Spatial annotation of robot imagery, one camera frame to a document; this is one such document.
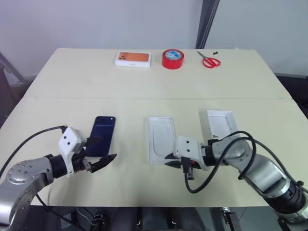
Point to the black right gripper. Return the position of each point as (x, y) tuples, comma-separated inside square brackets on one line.
[(190, 164)]

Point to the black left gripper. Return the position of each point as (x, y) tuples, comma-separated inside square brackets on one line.
[(79, 162)]

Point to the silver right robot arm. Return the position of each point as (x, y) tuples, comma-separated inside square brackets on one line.
[(260, 168)]

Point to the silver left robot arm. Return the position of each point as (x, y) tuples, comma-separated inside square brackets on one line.
[(26, 173)]

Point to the white phone box base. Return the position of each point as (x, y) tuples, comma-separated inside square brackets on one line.
[(160, 139)]

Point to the white phone box lid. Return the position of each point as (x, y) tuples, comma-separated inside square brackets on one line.
[(222, 125)]

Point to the white box with orange phone print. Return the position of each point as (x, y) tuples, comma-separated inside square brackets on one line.
[(133, 59)]

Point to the dark blue smartphone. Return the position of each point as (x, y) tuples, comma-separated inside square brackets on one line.
[(102, 134)]

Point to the dark rounded shape under table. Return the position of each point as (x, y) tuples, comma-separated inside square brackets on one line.
[(91, 217)]

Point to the red tape roll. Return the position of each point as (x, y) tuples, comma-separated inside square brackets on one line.
[(171, 59)]

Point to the dark metal stand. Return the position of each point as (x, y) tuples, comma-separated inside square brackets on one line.
[(8, 74)]

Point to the dark grey slanted pole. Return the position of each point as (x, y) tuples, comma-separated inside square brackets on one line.
[(207, 24)]

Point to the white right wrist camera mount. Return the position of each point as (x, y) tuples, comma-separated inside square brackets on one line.
[(188, 148)]

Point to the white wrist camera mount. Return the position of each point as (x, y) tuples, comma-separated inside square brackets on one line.
[(188, 148), (69, 142)]

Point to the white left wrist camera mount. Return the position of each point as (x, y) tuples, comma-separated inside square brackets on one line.
[(69, 142)]

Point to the black bracket with metal clamp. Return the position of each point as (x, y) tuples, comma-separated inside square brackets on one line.
[(230, 217)]

